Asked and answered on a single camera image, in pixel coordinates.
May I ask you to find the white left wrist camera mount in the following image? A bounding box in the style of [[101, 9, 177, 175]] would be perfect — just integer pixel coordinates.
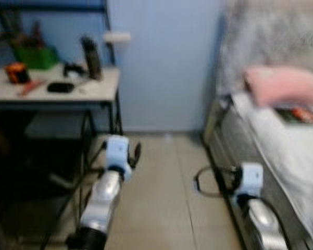
[[105, 135, 132, 181]]

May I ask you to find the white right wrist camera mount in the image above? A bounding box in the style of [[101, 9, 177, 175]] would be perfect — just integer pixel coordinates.
[[234, 162, 264, 196]]

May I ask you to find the black oval case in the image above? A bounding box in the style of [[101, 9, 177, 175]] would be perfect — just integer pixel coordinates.
[[46, 81, 75, 95]]

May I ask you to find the dark book with red print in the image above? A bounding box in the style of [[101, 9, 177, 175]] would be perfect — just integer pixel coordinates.
[[274, 105, 313, 125]]

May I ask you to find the green box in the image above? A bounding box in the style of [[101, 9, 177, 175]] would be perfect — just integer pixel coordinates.
[[13, 44, 59, 71]]

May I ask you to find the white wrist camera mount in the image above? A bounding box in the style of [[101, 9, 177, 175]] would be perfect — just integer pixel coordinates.
[[234, 162, 264, 196], [105, 135, 132, 181]]

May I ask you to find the orange and black round item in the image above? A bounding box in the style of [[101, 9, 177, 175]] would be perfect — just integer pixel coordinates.
[[4, 62, 31, 85]]

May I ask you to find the white wall box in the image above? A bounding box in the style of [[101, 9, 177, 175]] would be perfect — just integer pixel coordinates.
[[103, 31, 132, 44]]

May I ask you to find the red slim tool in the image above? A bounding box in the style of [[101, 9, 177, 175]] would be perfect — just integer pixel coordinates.
[[18, 79, 45, 97]]

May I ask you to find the white desk black metal frame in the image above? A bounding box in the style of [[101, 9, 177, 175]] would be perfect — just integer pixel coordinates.
[[0, 0, 124, 209]]

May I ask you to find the small black gadget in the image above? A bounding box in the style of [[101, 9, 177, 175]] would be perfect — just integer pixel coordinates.
[[62, 62, 87, 77]]

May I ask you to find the pink plush pillow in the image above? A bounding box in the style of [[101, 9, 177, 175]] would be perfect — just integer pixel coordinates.
[[243, 65, 313, 109]]

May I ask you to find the dark tall bottle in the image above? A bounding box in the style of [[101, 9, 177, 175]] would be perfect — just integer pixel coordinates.
[[80, 35, 104, 82]]

